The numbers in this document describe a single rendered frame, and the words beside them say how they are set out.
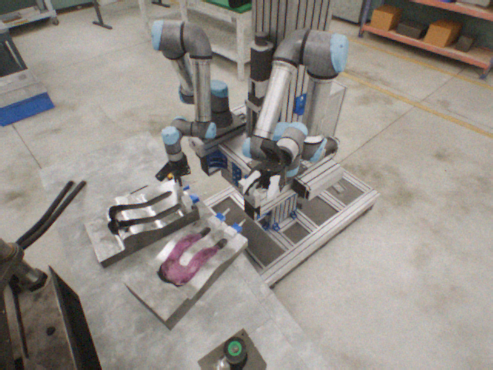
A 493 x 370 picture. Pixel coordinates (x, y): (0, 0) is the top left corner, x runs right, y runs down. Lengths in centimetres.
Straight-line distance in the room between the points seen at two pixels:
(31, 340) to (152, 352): 50
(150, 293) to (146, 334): 16
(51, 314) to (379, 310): 191
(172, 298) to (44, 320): 56
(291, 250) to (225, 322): 98
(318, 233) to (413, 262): 78
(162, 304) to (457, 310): 200
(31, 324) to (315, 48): 152
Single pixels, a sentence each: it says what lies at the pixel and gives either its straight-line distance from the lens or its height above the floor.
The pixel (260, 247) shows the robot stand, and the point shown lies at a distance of 220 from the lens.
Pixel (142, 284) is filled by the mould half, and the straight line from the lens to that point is 136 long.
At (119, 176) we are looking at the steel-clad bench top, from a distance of 196.
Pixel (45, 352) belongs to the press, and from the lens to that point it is 154.
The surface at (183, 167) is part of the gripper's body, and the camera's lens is 154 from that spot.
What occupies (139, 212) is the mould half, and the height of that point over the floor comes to 90.
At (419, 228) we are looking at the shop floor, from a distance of 291.
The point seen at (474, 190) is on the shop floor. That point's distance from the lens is 350.
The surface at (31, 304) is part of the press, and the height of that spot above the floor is 78.
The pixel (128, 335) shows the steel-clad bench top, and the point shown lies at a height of 80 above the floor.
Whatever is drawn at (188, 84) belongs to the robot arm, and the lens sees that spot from 164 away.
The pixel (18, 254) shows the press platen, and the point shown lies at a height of 103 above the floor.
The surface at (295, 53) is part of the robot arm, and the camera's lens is 115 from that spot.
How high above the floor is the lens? 207
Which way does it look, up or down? 48 degrees down
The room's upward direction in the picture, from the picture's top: straight up
